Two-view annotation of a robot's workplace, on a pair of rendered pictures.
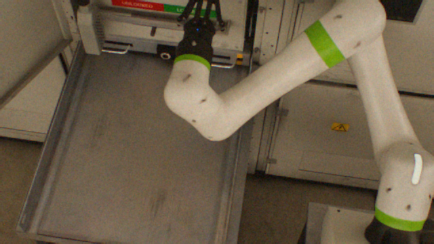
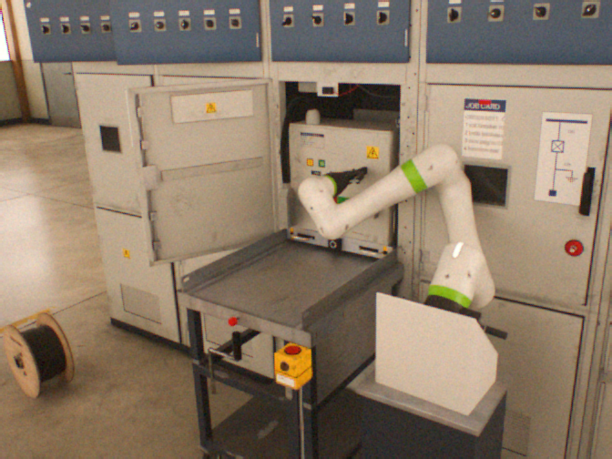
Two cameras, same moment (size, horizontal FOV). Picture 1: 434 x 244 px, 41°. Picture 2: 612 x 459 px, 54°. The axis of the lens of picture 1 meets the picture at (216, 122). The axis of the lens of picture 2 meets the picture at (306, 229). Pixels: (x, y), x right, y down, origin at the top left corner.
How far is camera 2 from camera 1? 1.49 m
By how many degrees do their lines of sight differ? 46
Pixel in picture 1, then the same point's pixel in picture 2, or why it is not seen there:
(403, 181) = (446, 256)
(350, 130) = not seen: hidden behind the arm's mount
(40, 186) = (208, 279)
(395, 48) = (499, 238)
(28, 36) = (249, 215)
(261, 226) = not seen: outside the picture
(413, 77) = (522, 276)
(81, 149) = (247, 272)
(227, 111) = (336, 209)
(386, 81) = (465, 223)
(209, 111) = (322, 201)
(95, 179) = (245, 284)
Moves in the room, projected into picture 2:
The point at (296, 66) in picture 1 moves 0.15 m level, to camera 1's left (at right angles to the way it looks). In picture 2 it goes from (387, 180) to (347, 177)
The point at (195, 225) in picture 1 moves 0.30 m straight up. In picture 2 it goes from (297, 312) to (293, 231)
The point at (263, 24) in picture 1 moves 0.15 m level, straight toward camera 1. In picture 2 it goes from (402, 218) to (385, 229)
